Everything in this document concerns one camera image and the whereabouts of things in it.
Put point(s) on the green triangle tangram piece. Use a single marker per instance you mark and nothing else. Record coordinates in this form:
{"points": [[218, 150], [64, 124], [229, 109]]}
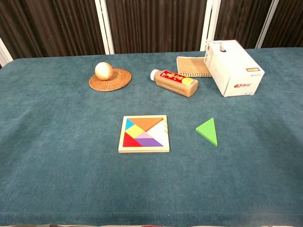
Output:
{"points": [[209, 133]]}

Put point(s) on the orange triangle tangram piece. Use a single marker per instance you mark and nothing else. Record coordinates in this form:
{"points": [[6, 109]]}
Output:
{"points": [[146, 123]]}

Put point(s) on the pink triangle tangram piece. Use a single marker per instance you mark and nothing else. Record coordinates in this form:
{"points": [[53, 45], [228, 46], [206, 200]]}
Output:
{"points": [[144, 135]]}

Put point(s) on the yellow square tangram piece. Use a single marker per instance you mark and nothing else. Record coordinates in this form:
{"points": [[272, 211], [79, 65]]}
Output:
{"points": [[135, 131]]}

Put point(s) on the blue triangle tangram piece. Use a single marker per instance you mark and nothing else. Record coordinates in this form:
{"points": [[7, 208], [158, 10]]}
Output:
{"points": [[128, 124]]}

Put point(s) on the red triangle tangram piece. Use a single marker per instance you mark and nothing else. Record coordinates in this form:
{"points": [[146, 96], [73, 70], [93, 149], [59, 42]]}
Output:
{"points": [[129, 142]]}

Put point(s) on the purple parallelogram tangram piece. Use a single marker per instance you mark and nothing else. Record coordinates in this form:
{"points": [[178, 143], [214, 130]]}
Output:
{"points": [[149, 142]]}

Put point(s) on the wooden tangram tray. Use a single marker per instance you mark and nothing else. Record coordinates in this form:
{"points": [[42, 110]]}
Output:
{"points": [[144, 150]]}

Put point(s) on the milk tea bottle red label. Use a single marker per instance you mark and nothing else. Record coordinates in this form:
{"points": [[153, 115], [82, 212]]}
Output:
{"points": [[175, 82]]}

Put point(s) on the round woven rattan coaster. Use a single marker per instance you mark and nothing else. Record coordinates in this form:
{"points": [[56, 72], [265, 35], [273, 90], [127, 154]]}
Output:
{"points": [[118, 81]]}

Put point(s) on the brown spiral notebook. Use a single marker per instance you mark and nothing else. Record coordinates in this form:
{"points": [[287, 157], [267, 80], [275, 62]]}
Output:
{"points": [[190, 66]]}

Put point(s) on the cream wooden ball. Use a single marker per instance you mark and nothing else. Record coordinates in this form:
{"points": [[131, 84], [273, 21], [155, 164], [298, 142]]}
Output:
{"points": [[104, 71]]}

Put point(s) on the teal table cloth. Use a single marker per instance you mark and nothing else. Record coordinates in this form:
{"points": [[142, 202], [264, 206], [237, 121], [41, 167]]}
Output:
{"points": [[71, 142]]}

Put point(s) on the dark slatted screen panel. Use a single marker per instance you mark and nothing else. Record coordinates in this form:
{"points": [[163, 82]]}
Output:
{"points": [[241, 19], [156, 23], [47, 26], [288, 23]]}

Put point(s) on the white cardboard box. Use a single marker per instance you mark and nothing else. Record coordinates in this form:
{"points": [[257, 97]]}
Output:
{"points": [[233, 68]]}

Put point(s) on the white screen frame post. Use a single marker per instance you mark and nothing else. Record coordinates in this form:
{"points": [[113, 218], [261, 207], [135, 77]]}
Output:
{"points": [[267, 23], [210, 23], [105, 26], [4, 54]]}

